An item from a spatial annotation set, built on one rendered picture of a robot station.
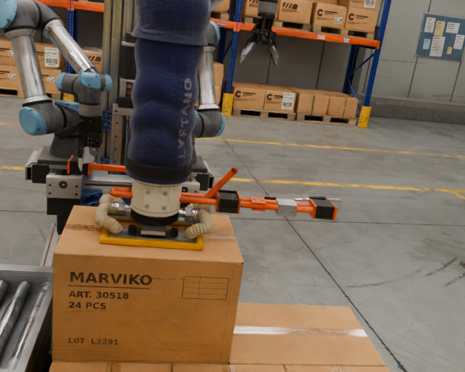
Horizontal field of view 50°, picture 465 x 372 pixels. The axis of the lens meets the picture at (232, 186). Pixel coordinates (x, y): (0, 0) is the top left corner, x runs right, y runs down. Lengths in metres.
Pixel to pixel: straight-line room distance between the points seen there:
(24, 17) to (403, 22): 10.09
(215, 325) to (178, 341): 0.14
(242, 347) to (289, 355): 0.18
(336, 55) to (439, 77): 2.54
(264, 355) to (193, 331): 0.31
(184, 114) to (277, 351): 0.94
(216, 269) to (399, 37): 10.33
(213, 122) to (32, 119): 0.78
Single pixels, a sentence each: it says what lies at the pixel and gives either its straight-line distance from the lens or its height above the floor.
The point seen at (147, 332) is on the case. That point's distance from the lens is 1.77.
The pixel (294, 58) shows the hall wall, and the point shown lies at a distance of 10.76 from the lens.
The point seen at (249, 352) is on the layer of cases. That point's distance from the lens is 1.94.
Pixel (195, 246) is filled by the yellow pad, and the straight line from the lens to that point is 1.69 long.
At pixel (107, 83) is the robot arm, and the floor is 1.38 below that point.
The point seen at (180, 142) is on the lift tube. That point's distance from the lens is 1.63.
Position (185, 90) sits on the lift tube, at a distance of 1.59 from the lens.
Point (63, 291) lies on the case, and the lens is 1.71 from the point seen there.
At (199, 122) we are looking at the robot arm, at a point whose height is 1.23.
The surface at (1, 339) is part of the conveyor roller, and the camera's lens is 1.99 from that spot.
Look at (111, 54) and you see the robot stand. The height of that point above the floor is 1.47.
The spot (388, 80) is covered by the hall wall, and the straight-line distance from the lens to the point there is 11.71.
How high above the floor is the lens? 1.70
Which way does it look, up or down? 19 degrees down
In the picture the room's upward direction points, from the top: 8 degrees clockwise
